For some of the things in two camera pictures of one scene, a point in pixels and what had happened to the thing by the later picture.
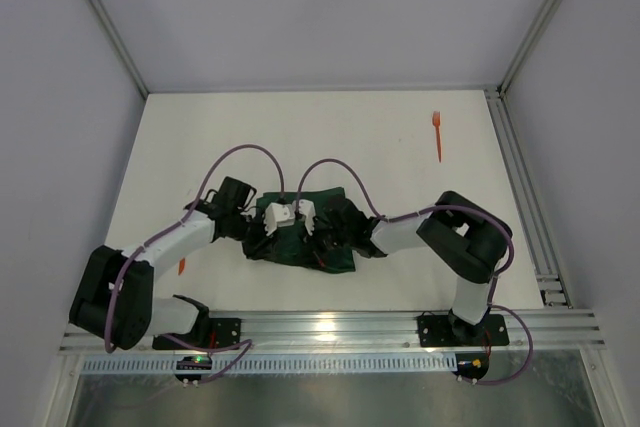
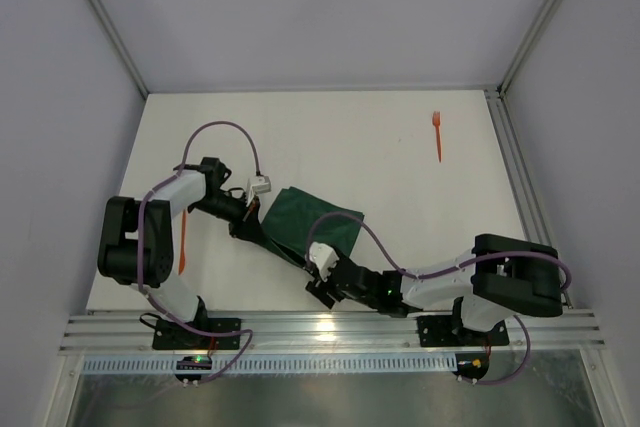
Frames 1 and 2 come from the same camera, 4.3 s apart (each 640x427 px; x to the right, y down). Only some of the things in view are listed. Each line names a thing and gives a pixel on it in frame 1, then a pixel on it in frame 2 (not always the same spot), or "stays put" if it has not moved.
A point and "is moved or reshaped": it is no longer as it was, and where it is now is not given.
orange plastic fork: x=436 y=118 stays put
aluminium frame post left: x=105 y=19 stays put
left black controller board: x=198 y=362 stays put
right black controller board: x=472 y=364 stays put
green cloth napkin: x=292 y=233 is moved or reshaped
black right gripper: x=323 y=229 → x=323 y=284
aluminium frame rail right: x=546 y=262 stays put
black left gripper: x=258 y=235 → x=245 y=223
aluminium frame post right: x=544 y=19 stays put
